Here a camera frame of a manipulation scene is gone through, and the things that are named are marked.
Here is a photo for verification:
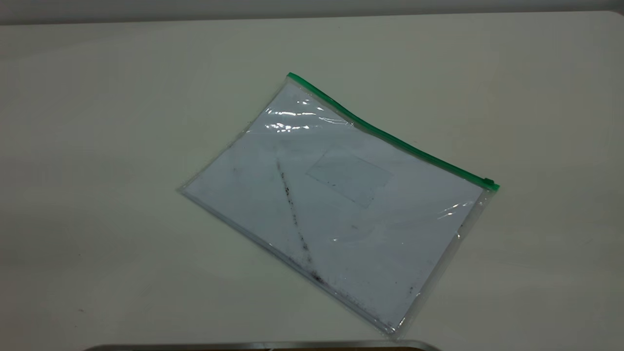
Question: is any silver metal rim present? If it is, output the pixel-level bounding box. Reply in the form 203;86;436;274
83;340;442;351

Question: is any clear zipper bag green zip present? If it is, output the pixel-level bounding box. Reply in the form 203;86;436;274
179;72;501;340

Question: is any white paper sheet inside bag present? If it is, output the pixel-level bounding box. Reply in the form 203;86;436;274
185;83;484;333

